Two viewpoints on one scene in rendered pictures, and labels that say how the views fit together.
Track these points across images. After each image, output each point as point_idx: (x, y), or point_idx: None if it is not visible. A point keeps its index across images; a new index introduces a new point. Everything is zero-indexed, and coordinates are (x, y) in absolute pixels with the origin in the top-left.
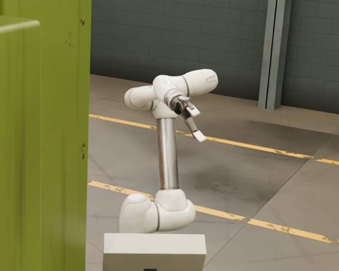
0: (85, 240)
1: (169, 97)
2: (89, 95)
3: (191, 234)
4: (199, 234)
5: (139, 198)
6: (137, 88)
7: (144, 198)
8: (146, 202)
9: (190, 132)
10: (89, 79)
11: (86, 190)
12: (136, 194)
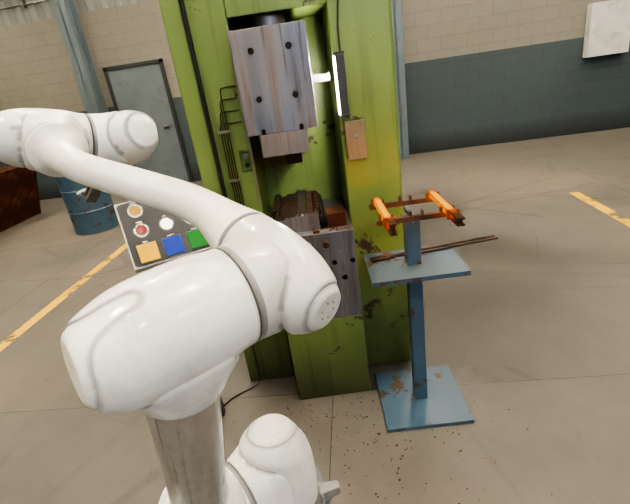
0: (198, 166)
1: None
2: (172, 58)
3: (125, 202)
4: (117, 204)
5: (261, 423)
6: (244, 207)
7: (250, 430)
8: (245, 430)
9: (99, 195)
10: (169, 46)
11: (189, 129)
12: (273, 436)
